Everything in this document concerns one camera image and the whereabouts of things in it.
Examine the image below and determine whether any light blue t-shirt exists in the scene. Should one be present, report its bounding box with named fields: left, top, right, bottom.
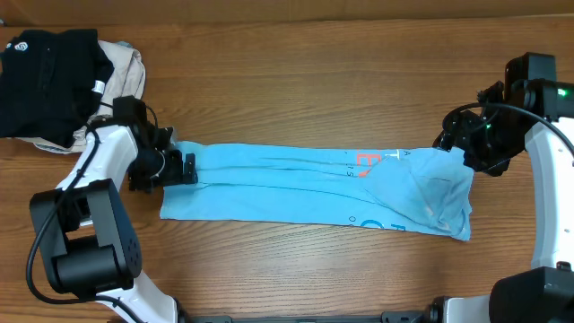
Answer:
left=160, top=142, right=474, bottom=241

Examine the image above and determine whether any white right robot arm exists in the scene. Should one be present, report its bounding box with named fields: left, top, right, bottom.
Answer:
left=415, top=76, right=573, bottom=322

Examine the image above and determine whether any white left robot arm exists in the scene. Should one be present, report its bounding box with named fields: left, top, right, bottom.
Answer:
left=25, top=118, right=197, bottom=323

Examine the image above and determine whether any beige folded garment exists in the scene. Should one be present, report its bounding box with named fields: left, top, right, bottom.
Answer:
left=20, top=40, right=146, bottom=154

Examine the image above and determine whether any black folded garment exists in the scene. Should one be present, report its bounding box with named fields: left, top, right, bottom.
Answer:
left=1, top=29, right=114, bottom=148

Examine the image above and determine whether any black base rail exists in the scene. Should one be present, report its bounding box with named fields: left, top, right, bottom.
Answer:
left=186, top=310, right=426, bottom=323

